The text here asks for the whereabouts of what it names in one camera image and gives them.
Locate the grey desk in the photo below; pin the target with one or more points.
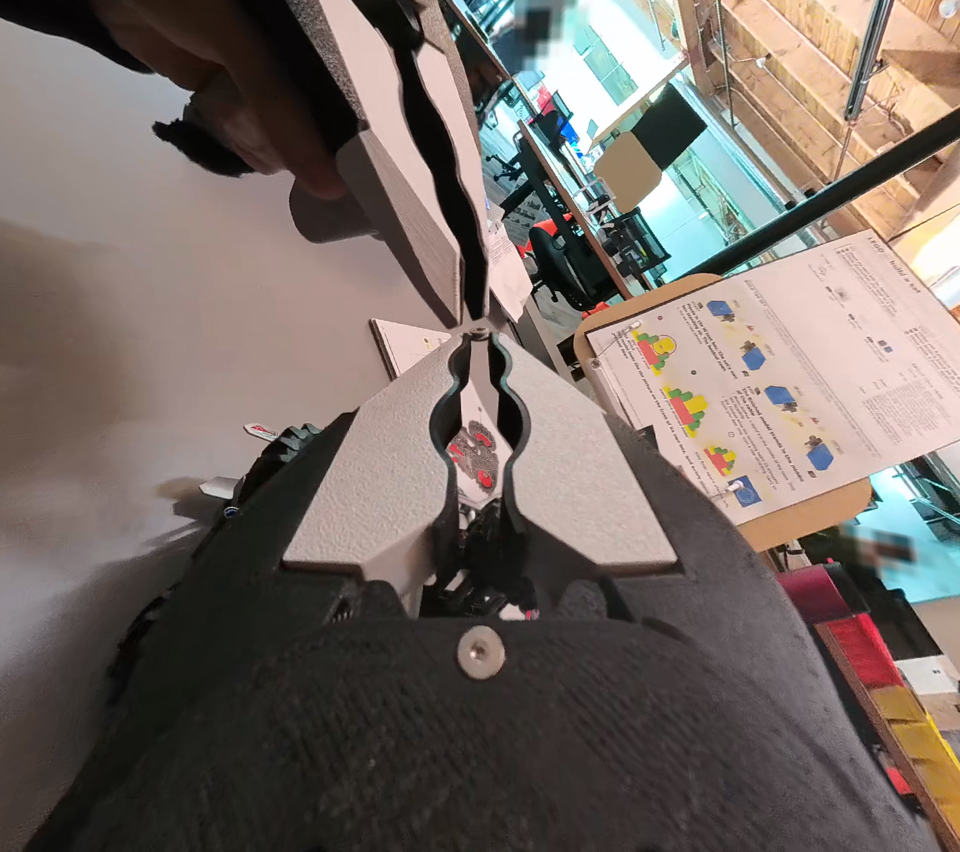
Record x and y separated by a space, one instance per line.
150 342

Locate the white paper bag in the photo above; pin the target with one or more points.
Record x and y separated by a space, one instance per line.
506 267

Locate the row of coloured bins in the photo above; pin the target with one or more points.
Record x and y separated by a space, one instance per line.
862 649

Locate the black office chair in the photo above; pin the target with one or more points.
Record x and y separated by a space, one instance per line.
562 267

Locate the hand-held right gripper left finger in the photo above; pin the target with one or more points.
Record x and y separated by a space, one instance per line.
367 485

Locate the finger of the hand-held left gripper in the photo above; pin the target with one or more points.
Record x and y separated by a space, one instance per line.
454 117
382 140

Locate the person's left hand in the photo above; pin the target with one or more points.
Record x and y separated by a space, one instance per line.
187 5

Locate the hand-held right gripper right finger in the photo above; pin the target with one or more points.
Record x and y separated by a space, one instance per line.
592 485

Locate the black metal pole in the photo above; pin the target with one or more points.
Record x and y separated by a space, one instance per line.
825 200

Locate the silver metal pipe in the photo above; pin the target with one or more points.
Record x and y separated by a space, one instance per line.
885 5

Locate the black red toy monster truck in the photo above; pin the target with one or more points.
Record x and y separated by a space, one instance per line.
285 447

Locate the white instruction booklet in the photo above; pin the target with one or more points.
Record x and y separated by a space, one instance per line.
405 342

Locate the wooden instruction poster board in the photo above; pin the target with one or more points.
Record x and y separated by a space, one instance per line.
825 357

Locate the tan black board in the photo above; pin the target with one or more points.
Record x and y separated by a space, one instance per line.
637 162

